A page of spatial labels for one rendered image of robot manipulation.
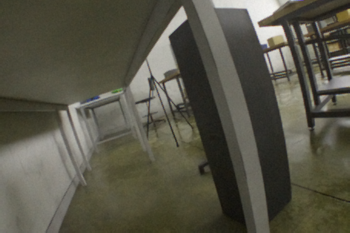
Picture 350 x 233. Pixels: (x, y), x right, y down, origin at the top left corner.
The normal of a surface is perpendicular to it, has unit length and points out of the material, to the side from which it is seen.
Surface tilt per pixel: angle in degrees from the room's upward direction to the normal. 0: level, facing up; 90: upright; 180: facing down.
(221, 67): 90
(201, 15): 90
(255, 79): 90
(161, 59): 90
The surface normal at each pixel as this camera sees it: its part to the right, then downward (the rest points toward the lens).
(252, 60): 0.43, -0.08
